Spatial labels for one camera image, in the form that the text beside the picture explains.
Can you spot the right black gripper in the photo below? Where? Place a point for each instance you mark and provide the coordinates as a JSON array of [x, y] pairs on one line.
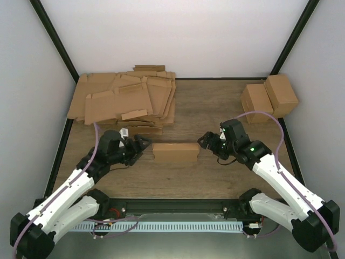
[[208, 136]]

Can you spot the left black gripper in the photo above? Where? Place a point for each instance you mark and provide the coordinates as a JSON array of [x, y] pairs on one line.
[[136, 152]]

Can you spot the cardboard box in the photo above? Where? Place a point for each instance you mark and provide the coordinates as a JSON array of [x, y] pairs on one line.
[[281, 95], [175, 152], [255, 98]]

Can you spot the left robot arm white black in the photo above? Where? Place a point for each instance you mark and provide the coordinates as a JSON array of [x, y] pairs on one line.
[[35, 234]]

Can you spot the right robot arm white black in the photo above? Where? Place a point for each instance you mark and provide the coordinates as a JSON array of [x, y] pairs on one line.
[[311, 220]]

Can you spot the stack of flat cardboard blanks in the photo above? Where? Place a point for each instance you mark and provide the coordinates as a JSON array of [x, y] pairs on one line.
[[141, 100]]

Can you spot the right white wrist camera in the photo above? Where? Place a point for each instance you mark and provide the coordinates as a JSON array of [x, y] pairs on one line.
[[222, 135]]

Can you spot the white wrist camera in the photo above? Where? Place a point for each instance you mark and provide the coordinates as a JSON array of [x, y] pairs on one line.
[[222, 135], [124, 134]]

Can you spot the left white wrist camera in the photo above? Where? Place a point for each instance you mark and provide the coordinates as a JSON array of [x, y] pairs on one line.
[[124, 134]]

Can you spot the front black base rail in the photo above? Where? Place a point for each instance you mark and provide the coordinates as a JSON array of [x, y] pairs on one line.
[[118, 208]]

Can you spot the light blue slotted cable duct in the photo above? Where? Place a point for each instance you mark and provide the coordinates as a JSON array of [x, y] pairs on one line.
[[164, 227]]

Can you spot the black aluminium frame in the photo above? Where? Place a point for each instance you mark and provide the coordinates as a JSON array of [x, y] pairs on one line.
[[49, 28]]

